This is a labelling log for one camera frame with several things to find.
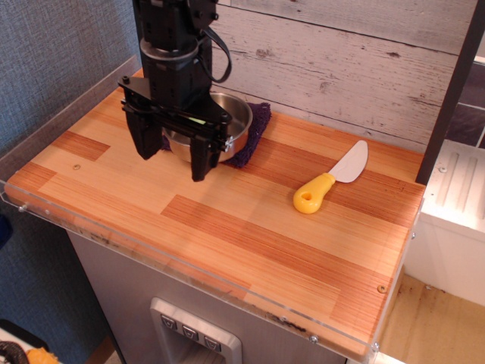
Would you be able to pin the green toy pear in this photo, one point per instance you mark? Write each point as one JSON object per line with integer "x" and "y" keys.
{"x": 197, "y": 120}

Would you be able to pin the silver dispenser panel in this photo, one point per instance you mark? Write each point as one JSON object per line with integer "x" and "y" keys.
{"x": 189, "y": 333}

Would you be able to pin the orange object bottom left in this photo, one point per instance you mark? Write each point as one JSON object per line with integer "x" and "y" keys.
{"x": 41, "y": 356}

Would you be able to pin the dark right frame post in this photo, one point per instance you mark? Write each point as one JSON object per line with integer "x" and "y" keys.
{"x": 456, "y": 85}

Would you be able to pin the clear acrylic edge guard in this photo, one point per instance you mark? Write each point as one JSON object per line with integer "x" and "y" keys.
{"x": 327, "y": 276}

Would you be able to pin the yellow handled toy knife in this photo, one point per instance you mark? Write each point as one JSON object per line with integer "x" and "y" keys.
{"x": 309, "y": 197}

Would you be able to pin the purple knitted cloth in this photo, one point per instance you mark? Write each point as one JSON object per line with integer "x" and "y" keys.
{"x": 261, "y": 118}

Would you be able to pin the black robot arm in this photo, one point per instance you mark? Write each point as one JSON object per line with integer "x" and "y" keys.
{"x": 175, "y": 43}

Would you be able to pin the white toy sink unit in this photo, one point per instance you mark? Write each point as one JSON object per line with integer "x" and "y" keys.
{"x": 447, "y": 246}

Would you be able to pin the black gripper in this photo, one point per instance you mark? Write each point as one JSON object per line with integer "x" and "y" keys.
{"x": 176, "y": 86}

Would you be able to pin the grey toy fridge cabinet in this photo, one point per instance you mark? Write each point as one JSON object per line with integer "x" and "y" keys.
{"x": 125, "y": 290}

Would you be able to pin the stainless steel pot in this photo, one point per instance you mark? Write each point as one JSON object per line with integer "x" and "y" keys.
{"x": 238, "y": 129}

